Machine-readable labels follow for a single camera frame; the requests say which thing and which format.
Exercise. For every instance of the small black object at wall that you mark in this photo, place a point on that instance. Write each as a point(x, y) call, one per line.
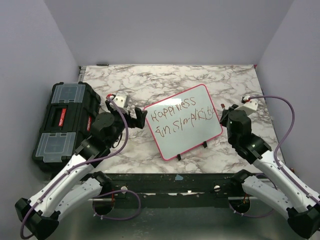
point(102, 64)

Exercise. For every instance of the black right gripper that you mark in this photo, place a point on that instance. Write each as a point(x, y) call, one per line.
point(223, 120)

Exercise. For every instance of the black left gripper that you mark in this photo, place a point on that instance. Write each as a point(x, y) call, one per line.
point(139, 121)

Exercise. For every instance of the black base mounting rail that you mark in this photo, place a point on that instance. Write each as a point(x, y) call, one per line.
point(172, 190)

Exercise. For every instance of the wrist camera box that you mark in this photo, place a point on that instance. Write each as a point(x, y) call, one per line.
point(249, 106)
point(121, 101)

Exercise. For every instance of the pink framed whiteboard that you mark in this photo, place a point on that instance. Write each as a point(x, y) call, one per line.
point(183, 121)

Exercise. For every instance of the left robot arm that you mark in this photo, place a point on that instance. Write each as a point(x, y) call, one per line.
point(76, 183)

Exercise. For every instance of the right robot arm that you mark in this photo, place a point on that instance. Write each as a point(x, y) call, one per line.
point(292, 198)

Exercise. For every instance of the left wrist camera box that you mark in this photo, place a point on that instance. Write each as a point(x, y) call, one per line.
point(121, 101)

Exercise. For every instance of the black plastic toolbox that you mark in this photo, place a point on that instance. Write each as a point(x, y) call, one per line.
point(70, 112)

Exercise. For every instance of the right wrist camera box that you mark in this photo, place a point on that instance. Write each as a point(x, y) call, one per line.
point(249, 106)

